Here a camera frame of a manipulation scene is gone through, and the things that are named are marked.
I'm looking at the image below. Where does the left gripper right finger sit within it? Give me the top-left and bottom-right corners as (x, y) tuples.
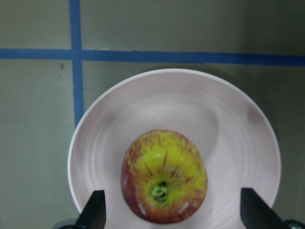
(240, 187), (286, 229)

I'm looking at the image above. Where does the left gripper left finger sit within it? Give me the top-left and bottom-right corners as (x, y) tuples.
(75, 190), (105, 229)

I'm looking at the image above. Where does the red yellow apple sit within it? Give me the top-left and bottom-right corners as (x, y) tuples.
(121, 130), (208, 224)

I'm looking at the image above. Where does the pink plate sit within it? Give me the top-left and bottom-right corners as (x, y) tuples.
(68, 69), (281, 229)

